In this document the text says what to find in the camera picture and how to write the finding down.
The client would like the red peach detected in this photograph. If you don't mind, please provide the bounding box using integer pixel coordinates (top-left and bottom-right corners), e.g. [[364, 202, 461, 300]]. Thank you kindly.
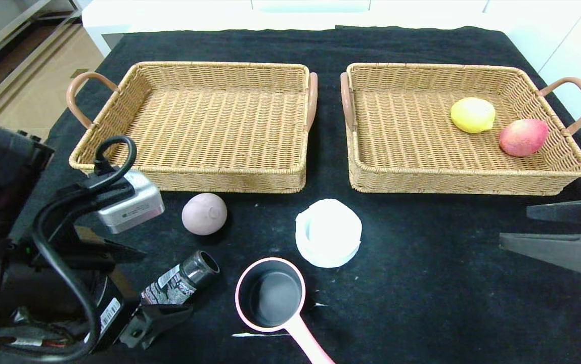
[[499, 118, 550, 157]]

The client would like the large wicker basket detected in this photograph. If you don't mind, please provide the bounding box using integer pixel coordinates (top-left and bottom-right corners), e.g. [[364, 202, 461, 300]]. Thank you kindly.
[[66, 61, 318, 194]]

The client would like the pink saucepan with dark inside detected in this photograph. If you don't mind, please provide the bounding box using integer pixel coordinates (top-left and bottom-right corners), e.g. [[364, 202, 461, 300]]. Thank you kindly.
[[235, 257, 335, 364]]

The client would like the pale purple egg-shaped ball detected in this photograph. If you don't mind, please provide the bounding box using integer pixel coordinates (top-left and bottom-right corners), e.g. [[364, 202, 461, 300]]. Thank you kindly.
[[182, 193, 228, 236]]

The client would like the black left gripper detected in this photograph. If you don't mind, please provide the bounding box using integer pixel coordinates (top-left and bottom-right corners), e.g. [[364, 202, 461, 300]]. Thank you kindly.
[[8, 225, 194, 353]]

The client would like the black tablecloth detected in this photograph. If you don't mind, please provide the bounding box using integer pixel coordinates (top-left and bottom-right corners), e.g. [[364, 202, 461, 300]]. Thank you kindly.
[[0, 25, 581, 364]]

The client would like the grey low shelf unit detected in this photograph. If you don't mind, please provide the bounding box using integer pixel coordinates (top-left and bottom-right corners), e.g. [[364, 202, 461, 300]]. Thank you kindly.
[[0, 0, 82, 81]]

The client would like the yellow lemon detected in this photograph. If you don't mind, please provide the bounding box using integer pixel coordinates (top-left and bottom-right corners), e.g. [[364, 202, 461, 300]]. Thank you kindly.
[[450, 97, 497, 134]]

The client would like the wicker basket with brown handles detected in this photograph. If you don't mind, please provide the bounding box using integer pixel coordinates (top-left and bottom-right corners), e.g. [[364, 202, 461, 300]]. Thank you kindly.
[[340, 63, 581, 196]]

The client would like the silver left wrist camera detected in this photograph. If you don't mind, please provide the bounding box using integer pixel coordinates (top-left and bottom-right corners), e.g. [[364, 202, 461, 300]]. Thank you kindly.
[[96, 169, 165, 234]]

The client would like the black tube with printed label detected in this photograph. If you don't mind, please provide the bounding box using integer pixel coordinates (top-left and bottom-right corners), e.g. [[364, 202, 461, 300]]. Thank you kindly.
[[140, 250, 220, 305]]

